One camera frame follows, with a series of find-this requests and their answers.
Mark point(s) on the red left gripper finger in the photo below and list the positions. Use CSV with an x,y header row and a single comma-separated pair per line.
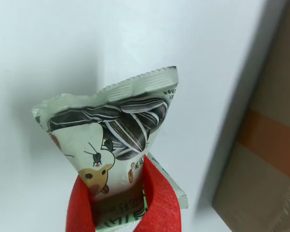
x,y
79,210

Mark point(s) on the brown cardboard box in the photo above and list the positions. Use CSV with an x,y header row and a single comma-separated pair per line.
x,y
263,188

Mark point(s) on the green sunflower seed snack pack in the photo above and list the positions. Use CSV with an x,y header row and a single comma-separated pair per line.
x,y
87,135

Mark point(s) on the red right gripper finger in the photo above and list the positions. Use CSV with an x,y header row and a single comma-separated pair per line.
x,y
162,205

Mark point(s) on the orange-brown packing tape strip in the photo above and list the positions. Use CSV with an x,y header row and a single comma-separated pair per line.
x,y
268,135

